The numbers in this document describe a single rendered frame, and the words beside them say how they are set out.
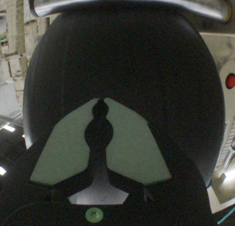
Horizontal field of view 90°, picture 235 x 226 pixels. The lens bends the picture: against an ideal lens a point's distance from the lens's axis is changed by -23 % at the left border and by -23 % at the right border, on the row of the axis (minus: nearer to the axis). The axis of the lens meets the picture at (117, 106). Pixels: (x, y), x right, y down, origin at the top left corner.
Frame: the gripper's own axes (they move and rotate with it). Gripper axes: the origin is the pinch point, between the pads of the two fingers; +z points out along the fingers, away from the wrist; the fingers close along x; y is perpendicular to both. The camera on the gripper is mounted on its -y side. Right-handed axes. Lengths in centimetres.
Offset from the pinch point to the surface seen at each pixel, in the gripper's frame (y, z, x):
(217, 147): 6.6, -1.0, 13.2
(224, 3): -12.0, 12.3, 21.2
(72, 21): -6.6, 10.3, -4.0
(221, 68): 2.7, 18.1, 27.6
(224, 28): -7.2, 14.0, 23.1
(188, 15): -9.5, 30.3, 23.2
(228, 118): 17.0, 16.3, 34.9
